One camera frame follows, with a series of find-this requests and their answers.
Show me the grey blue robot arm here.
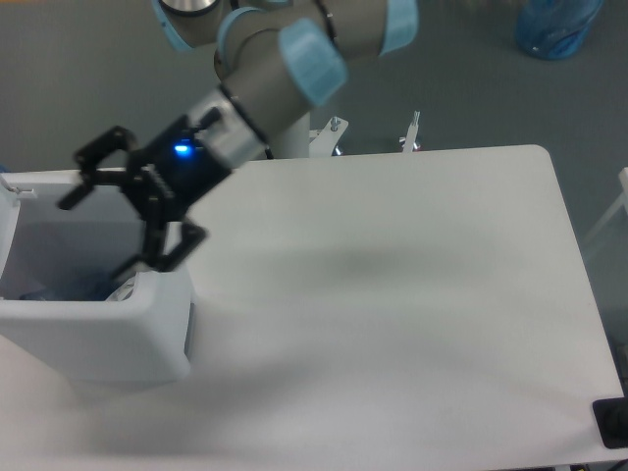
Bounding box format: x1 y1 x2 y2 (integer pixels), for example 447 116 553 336
58 1 419 280

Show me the metal levelling foot bolt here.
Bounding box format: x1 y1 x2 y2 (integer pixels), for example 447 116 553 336
398 111 421 153

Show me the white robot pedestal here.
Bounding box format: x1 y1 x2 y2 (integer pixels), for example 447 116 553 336
267 113 310 160

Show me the white plastic trash can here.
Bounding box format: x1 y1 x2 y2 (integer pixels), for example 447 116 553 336
1 172 193 383

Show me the black device at table corner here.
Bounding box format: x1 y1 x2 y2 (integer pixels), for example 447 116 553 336
593 397 627 449

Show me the clear plastic water bottle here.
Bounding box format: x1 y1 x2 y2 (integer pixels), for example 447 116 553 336
19 274 119 302

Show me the blue water jug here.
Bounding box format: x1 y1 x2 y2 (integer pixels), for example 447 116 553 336
514 0 604 60

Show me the white furniture edge right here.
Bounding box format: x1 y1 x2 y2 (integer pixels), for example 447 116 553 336
582 167 627 261

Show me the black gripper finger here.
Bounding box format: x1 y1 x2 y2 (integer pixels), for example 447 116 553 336
57 126 138 211
109 218 208 281

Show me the white pedestal base frame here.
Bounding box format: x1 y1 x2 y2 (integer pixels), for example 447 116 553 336
309 116 349 158

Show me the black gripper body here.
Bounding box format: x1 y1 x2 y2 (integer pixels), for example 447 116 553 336
122 115 233 222

